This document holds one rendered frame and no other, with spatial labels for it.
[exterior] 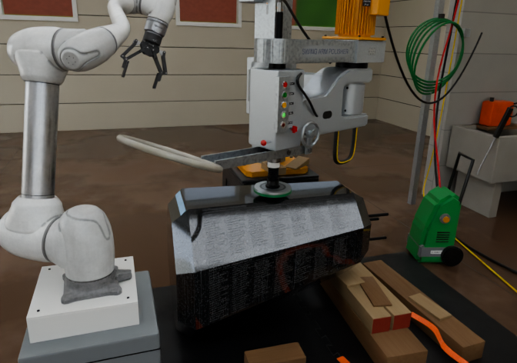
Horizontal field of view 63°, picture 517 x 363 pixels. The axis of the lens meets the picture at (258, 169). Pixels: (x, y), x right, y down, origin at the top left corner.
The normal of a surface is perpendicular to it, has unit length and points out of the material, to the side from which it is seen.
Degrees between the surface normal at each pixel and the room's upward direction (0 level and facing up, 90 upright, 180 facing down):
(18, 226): 74
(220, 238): 45
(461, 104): 90
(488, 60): 90
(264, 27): 90
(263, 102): 90
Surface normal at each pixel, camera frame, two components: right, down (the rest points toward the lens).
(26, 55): -0.28, 0.14
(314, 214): 0.25, -0.48
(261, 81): -0.74, 0.18
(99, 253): 0.75, 0.18
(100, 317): 0.32, 0.29
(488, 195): -0.95, 0.07
